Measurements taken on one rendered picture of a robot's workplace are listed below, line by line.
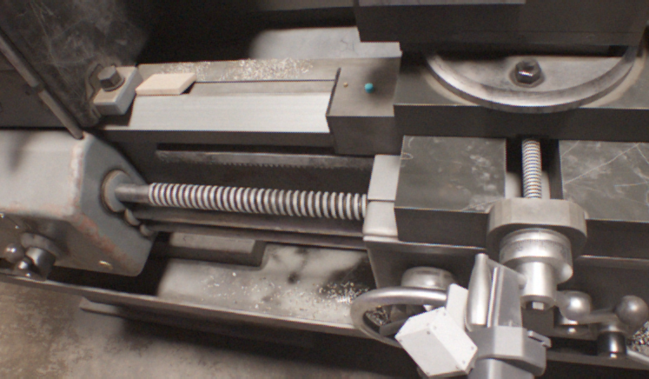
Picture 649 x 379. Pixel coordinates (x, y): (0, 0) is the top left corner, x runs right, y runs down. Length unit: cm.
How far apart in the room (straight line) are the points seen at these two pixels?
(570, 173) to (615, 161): 5
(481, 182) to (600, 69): 17
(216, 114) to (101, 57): 22
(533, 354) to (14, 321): 180
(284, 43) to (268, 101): 32
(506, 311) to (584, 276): 27
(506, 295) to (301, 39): 75
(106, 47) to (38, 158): 22
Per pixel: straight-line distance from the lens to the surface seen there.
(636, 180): 60
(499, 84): 57
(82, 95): 85
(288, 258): 110
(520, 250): 51
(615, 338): 82
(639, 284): 72
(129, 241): 99
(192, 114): 80
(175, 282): 118
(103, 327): 176
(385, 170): 68
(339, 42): 101
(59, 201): 90
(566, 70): 59
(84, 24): 86
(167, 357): 160
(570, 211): 52
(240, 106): 77
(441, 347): 38
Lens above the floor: 134
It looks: 52 degrees down
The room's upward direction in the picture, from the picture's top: 19 degrees counter-clockwise
